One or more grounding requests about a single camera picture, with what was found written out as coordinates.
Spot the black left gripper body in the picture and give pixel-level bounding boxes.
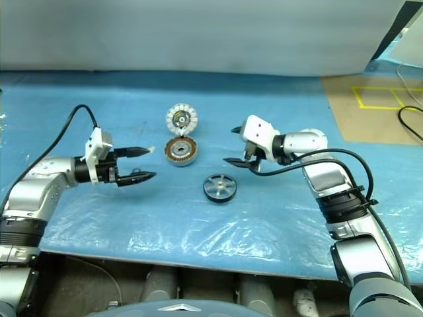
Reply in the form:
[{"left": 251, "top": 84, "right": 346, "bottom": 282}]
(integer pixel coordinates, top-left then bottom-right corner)
[{"left": 95, "top": 148, "right": 120, "bottom": 187}]

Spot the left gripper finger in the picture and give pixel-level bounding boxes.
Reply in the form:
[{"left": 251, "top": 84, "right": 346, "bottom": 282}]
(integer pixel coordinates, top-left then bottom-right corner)
[
  {"left": 114, "top": 147, "right": 152, "bottom": 159},
  {"left": 116, "top": 170, "right": 157, "bottom": 188}
]

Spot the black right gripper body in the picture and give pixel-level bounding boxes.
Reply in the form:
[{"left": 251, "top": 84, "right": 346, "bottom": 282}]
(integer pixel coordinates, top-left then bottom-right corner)
[{"left": 243, "top": 140, "right": 267, "bottom": 173}]

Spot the dark grey rotor disc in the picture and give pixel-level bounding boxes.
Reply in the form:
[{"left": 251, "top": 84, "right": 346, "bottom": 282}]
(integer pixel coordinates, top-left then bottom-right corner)
[{"left": 202, "top": 174, "right": 239, "bottom": 203}]

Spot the motor stator with copper windings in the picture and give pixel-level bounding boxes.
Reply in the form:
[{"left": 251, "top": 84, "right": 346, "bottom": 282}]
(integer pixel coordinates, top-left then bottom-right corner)
[{"left": 164, "top": 137, "right": 199, "bottom": 168}]

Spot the silver motor end cover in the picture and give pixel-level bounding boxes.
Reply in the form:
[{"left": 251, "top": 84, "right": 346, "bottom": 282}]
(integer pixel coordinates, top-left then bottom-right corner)
[{"left": 165, "top": 103, "right": 198, "bottom": 136}]

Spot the white backdrop board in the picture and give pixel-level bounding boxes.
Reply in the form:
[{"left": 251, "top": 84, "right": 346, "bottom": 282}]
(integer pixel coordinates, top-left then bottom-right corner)
[{"left": 0, "top": 0, "right": 406, "bottom": 73}]

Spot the grey rounded cylinder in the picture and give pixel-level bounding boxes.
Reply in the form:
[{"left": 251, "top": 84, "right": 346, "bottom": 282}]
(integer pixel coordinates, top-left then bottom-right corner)
[
  {"left": 141, "top": 267, "right": 179, "bottom": 303},
  {"left": 239, "top": 275, "right": 277, "bottom": 311}
]

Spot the brown cardboard sheet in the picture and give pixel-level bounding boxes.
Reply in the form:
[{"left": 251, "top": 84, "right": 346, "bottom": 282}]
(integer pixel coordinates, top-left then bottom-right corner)
[{"left": 321, "top": 75, "right": 423, "bottom": 146}]

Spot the dark robot torso with chevron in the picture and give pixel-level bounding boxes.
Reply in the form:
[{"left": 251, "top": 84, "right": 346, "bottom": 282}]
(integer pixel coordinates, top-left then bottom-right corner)
[{"left": 87, "top": 299, "right": 262, "bottom": 317}]

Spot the yellow tape marking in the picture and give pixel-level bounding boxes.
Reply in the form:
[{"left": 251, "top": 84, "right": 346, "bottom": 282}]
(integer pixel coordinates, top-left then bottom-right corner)
[{"left": 350, "top": 85, "right": 423, "bottom": 110}]

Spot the small white rounded object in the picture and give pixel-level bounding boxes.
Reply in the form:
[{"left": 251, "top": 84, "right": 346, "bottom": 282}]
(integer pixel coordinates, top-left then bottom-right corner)
[{"left": 293, "top": 289, "right": 318, "bottom": 317}]

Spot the white panel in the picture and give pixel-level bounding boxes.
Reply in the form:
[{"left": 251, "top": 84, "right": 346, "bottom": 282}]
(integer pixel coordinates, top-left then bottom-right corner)
[{"left": 389, "top": 19, "right": 423, "bottom": 67}]

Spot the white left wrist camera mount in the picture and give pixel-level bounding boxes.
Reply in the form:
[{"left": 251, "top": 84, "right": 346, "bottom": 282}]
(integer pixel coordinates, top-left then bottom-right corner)
[{"left": 84, "top": 127, "right": 115, "bottom": 185}]

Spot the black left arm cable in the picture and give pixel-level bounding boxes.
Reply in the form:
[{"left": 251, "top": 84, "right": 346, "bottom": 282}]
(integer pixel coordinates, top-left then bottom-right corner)
[{"left": 0, "top": 104, "right": 100, "bottom": 212}]

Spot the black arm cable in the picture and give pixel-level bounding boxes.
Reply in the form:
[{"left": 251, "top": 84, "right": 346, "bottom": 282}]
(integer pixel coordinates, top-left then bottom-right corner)
[
  {"left": 249, "top": 148, "right": 412, "bottom": 291},
  {"left": 0, "top": 104, "right": 100, "bottom": 212}
]

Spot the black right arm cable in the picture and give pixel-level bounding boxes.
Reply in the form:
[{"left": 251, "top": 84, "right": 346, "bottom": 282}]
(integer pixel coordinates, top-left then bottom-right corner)
[{"left": 249, "top": 148, "right": 412, "bottom": 291}]

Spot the thin pale wire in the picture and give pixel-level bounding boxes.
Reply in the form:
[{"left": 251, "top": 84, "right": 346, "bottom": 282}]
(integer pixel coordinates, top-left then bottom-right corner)
[{"left": 65, "top": 260, "right": 123, "bottom": 304}]

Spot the black loose cable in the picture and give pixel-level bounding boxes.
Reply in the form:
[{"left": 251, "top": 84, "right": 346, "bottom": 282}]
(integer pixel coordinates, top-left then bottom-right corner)
[{"left": 398, "top": 105, "right": 423, "bottom": 145}]

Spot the thin white cable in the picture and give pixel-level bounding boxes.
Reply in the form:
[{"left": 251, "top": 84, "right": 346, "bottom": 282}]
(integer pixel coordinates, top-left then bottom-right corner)
[{"left": 396, "top": 62, "right": 423, "bottom": 106}]

